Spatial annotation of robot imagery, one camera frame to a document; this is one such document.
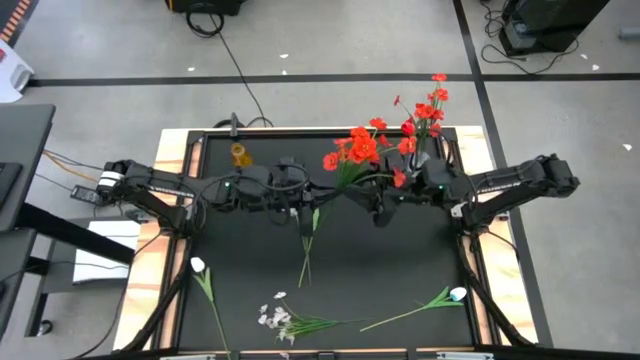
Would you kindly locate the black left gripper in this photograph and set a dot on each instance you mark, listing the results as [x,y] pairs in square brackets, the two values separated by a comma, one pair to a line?
[292,197]

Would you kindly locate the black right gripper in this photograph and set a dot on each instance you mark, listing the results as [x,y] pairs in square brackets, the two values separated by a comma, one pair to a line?
[415,192]

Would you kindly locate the white tulip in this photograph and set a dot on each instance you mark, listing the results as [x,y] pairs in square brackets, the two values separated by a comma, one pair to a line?
[197,264]
[457,293]

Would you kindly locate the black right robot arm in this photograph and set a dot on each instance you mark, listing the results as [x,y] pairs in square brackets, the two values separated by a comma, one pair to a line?
[515,180]

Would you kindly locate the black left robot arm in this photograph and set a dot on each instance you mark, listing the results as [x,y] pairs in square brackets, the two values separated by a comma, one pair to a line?
[165,187]

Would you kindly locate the yellow glass vase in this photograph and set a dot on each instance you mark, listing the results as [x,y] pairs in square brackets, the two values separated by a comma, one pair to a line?
[241,156]

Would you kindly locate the white board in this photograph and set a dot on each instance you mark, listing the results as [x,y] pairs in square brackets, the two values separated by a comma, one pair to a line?
[105,255]

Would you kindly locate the black equipment box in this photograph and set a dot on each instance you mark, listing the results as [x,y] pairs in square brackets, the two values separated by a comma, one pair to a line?
[205,5]

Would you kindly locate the black floor machine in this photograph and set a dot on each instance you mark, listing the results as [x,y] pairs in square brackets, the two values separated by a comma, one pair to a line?
[545,25]

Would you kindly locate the black desk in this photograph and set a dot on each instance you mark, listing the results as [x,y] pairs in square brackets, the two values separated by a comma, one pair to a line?
[25,150]

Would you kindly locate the white plastic device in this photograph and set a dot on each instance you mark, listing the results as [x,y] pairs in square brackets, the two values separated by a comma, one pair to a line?
[12,75]

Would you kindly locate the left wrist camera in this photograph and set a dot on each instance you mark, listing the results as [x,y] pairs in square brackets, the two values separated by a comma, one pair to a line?
[291,169]

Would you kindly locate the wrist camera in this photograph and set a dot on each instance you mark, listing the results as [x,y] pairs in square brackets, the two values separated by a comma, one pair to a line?
[436,173]
[291,169]

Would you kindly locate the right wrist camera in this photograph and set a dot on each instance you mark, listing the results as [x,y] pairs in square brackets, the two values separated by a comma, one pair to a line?
[436,173]

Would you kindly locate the black table frame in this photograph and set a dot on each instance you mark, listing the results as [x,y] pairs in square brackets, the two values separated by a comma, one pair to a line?
[300,132]

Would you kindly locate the black clamp post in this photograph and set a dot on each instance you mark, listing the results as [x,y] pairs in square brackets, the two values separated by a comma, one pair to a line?
[234,125]

